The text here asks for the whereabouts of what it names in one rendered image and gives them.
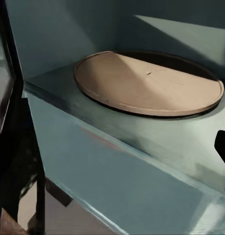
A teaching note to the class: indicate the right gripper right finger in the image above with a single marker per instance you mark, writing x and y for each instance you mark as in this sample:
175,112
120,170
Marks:
220,144

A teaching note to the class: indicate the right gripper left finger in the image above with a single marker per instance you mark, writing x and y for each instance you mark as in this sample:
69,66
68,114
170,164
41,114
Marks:
9,146

